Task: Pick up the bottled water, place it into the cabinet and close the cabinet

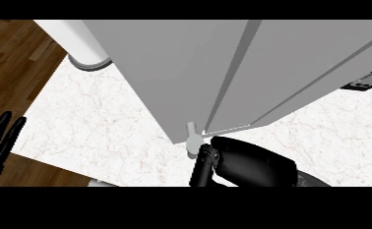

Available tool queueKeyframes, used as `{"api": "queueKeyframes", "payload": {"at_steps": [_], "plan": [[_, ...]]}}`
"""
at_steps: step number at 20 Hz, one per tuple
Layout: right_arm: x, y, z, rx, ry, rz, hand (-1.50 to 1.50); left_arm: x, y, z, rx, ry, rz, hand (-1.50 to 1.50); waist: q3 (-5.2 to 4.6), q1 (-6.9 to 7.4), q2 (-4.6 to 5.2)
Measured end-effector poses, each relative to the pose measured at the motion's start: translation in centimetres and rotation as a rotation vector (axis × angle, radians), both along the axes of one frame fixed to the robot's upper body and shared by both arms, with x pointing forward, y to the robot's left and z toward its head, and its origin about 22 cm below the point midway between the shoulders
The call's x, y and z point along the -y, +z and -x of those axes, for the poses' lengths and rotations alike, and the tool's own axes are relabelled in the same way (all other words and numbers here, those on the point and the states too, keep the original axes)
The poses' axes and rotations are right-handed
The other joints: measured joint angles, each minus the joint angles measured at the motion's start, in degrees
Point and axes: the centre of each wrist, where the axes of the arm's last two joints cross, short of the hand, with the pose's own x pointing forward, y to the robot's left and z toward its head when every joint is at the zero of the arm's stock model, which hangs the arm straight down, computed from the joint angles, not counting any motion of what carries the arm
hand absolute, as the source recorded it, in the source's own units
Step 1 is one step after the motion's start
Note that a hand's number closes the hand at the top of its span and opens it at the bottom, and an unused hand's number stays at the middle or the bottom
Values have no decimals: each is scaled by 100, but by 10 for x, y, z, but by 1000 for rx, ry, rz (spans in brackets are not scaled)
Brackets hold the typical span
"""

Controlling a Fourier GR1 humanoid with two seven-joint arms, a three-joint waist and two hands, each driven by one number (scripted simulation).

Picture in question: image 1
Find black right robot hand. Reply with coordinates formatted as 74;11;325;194
188;136;300;188

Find grey cabinet door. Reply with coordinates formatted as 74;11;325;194
83;20;250;144

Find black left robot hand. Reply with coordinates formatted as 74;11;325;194
0;110;30;176

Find dark grey appliance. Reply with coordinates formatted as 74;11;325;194
339;71;372;92

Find grey cabinet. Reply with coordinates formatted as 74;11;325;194
203;20;372;136

